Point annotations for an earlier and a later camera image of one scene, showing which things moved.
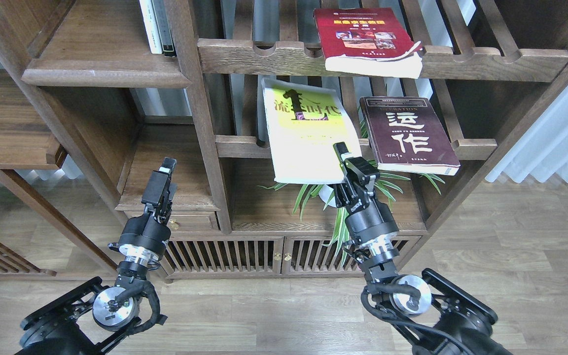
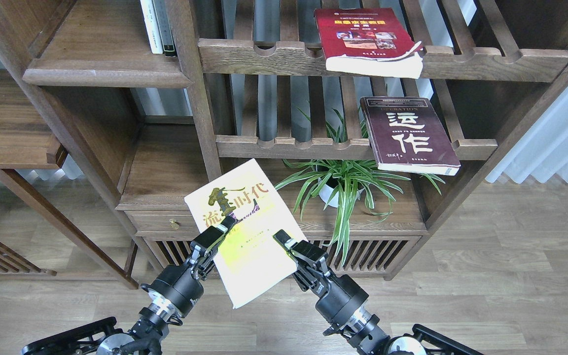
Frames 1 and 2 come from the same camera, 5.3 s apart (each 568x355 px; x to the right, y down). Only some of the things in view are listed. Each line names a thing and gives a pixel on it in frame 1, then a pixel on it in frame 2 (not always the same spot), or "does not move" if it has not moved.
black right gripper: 370,221 -> 338,298
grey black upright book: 162,19 does not move
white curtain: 563,141 does not move
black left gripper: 143,238 -> 181,290
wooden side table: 6,132 does not move
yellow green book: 303,122 -> 251,258
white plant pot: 324,194 does not move
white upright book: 151,26 does not move
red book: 370,40 does not move
